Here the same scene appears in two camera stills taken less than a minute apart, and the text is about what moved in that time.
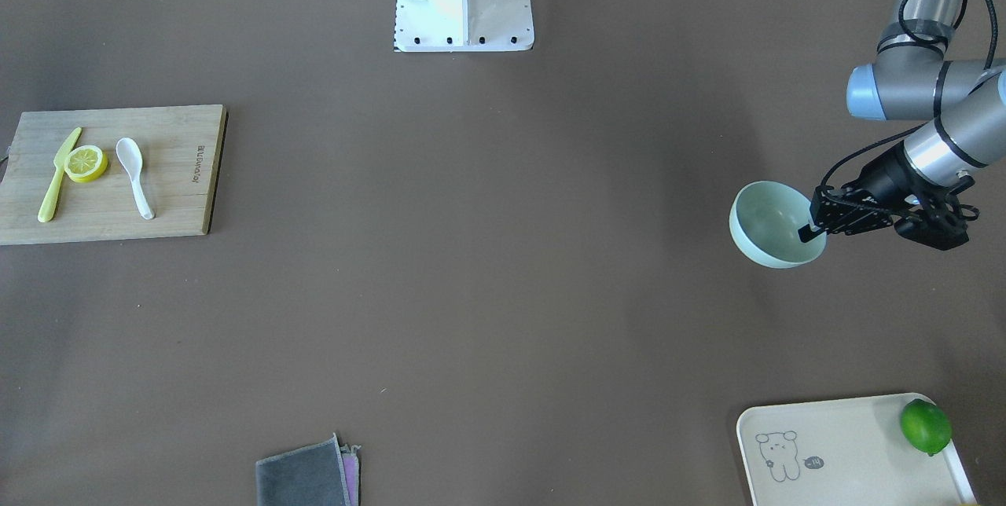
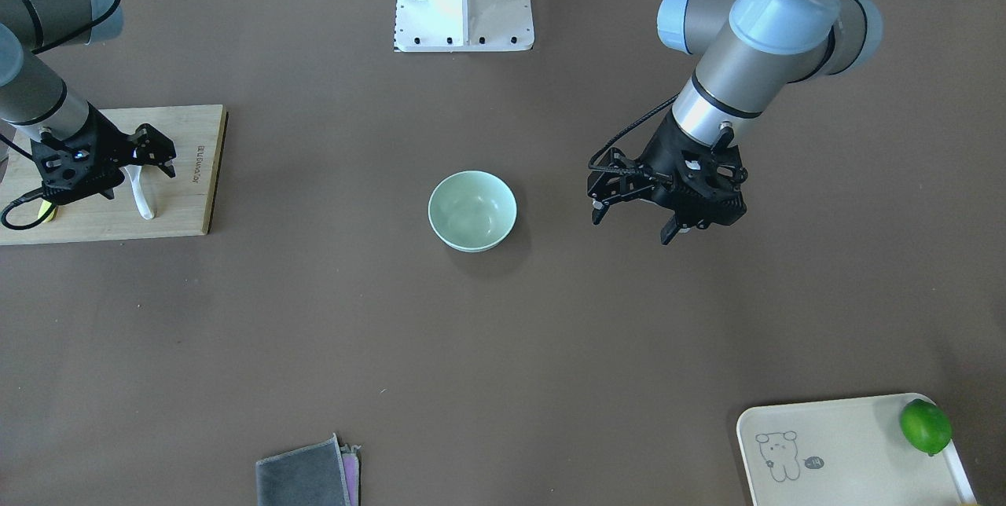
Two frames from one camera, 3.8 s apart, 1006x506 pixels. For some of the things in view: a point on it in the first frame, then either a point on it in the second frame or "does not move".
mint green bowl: x=765 y=220 to x=472 y=211
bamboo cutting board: x=181 y=148 does not move
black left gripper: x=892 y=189 to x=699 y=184
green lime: x=926 y=426 does not move
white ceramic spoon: x=130 y=155 does not move
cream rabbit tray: x=844 y=452 does not move
